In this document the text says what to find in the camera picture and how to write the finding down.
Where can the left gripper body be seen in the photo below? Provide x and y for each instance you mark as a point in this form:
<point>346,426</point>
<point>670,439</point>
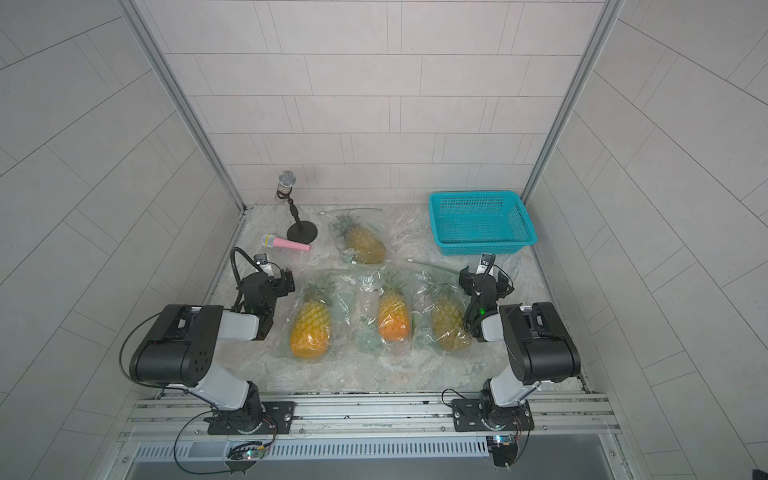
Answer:
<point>281,289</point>

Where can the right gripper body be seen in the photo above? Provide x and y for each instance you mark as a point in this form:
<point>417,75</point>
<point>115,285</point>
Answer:
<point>472,286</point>

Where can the orange pineapple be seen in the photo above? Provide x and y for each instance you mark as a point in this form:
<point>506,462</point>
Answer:
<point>393,315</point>

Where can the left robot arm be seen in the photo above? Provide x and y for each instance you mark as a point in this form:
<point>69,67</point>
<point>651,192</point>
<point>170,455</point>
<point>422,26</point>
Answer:
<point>178,353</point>

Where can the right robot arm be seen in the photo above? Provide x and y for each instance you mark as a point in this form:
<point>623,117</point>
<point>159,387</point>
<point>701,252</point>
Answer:
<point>539,350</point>

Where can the right green pineapple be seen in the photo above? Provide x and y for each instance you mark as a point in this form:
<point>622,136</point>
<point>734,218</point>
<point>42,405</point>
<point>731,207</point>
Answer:
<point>447,313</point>

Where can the green pineapple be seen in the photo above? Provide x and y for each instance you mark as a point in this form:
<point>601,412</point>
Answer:
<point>360,243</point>
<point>447,313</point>

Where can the left yellow pineapple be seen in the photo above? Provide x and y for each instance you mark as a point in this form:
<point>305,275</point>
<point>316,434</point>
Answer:
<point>311,333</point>

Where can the back green pineapple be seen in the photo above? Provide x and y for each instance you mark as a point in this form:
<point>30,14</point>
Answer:
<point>360,243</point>

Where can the pink toy microphone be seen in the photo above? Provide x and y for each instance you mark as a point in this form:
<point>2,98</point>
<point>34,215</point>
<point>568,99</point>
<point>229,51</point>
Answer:
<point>273,241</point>

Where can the black microphone stand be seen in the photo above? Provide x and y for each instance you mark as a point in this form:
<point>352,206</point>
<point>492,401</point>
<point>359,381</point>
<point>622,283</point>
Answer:
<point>302,231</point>

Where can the teal plastic basket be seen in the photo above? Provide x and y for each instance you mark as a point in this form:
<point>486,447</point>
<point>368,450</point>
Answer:
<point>477,222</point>

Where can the right circuit board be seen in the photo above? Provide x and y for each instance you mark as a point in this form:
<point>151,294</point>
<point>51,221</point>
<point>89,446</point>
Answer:
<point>503,450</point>

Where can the circuit board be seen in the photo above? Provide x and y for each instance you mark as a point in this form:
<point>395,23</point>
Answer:
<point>247,453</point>
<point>503,450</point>

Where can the left circuit board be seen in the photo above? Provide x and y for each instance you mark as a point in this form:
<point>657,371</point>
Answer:
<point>247,453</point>

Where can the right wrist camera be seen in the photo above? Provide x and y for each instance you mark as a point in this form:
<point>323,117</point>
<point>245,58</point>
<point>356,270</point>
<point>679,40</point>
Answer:
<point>486,264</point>

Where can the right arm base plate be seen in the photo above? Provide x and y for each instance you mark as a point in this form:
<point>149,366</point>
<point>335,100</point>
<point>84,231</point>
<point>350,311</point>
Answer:
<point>475,415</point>

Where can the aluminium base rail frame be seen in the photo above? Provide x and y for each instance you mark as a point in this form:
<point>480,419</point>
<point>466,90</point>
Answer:
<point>171,429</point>

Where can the right aluminium corner post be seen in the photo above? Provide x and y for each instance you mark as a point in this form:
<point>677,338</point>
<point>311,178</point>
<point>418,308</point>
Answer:
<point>586,64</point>

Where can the aluminium corner post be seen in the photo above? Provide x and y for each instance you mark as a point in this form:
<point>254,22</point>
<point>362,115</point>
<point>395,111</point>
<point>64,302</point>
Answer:
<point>586,64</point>
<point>149,46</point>

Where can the left aluminium corner post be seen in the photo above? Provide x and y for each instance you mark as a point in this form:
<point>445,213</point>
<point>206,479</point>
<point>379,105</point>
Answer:
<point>149,46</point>

